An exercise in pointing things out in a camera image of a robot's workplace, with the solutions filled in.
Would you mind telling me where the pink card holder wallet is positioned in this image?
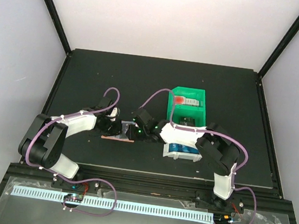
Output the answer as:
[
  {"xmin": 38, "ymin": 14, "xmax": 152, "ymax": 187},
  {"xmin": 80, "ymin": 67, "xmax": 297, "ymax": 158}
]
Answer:
[{"xmin": 101, "ymin": 121, "xmax": 135, "ymax": 143}]

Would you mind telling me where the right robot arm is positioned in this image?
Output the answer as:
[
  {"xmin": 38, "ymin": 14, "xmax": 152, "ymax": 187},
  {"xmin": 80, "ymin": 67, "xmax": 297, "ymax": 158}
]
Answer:
[{"xmin": 126, "ymin": 108, "xmax": 248, "ymax": 210}]

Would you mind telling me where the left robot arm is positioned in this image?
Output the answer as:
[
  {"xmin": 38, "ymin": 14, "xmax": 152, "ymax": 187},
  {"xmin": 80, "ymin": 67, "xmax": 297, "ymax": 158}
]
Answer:
[{"xmin": 18, "ymin": 96, "xmax": 122, "ymax": 190}]

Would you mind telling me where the blue cards stack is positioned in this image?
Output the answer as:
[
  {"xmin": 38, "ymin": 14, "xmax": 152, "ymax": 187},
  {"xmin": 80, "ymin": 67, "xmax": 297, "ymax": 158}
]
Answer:
[{"xmin": 168, "ymin": 143, "xmax": 199, "ymax": 155}]

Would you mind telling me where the black cards stack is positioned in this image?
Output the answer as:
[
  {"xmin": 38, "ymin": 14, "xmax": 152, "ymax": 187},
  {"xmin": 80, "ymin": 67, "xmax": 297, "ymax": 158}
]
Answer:
[{"xmin": 179, "ymin": 117, "xmax": 196, "ymax": 127}]

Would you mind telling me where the red white cards stack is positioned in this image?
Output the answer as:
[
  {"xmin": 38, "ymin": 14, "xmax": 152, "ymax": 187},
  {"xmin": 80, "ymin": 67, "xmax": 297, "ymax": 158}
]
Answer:
[{"xmin": 175, "ymin": 95, "xmax": 203, "ymax": 107}]

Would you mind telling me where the white storage bin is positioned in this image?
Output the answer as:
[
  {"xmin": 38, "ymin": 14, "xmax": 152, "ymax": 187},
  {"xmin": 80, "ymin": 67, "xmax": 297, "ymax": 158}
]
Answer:
[{"xmin": 163, "ymin": 144, "xmax": 202, "ymax": 162}]

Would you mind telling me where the green storage bin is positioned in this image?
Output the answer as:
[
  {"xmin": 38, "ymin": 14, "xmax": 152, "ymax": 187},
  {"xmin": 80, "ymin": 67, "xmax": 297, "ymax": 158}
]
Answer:
[{"xmin": 172, "ymin": 86, "xmax": 206, "ymax": 127}]

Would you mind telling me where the small circuit board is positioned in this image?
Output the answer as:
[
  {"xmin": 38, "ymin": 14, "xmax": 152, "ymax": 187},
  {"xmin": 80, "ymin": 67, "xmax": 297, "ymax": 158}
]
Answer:
[{"xmin": 63, "ymin": 193, "xmax": 84, "ymax": 203}]

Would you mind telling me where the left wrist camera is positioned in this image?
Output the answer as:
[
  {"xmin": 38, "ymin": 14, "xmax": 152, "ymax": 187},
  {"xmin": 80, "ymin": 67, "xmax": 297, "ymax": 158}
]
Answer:
[{"xmin": 107, "ymin": 107, "xmax": 120, "ymax": 122}]

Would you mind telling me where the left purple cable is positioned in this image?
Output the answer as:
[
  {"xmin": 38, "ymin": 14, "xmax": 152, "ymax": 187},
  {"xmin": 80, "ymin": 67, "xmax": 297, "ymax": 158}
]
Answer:
[{"xmin": 18, "ymin": 77, "xmax": 131, "ymax": 219}]

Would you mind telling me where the purple cable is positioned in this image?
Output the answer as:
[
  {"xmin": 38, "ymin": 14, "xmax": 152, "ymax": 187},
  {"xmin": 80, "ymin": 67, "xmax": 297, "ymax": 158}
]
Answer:
[
  {"xmin": 18, "ymin": 77, "xmax": 131, "ymax": 219},
  {"xmin": 124, "ymin": 85, "xmax": 270, "ymax": 224}
]

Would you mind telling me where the light blue slotted cable duct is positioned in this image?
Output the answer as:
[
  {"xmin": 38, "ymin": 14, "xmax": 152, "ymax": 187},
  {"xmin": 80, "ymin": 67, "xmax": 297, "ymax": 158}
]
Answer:
[{"xmin": 11, "ymin": 185, "xmax": 214, "ymax": 224}]

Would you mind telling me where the black aluminium rail frame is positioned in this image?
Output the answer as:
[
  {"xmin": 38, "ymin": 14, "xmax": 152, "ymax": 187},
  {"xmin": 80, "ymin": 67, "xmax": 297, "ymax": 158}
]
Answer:
[{"xmin": 4, "ymin": 161, "xmax": 295, "ymax": 218}]

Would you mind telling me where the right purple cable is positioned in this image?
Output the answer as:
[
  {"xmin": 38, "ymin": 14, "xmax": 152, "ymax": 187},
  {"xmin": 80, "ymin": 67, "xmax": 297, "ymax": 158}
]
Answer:
[{"xmin": 124, "ymin": 85, "xmax": 270, "ymax": 224}]

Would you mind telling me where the left frame post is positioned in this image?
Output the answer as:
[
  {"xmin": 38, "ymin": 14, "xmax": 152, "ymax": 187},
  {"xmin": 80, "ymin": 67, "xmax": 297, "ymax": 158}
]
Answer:
[{"xmin": 44, "ymin": 0, "xmax": 72, "ymax": 55}]

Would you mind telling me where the frame post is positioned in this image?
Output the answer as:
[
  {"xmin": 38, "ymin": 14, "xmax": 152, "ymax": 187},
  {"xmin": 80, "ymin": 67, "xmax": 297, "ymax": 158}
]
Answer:
[
  {"xmin": 258, "ymin": 15, "xmax": 299, "ymax": 79},
  {"xmin": 44, "ymin": 0, "xmax": 72, "ymax": 55}
]

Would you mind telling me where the right frame post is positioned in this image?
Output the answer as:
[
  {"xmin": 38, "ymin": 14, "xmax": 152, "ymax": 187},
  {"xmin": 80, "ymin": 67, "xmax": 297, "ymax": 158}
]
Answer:
[{"xmin": 258, "ymin": 15, "xmax": 299, "ymax": 79}]

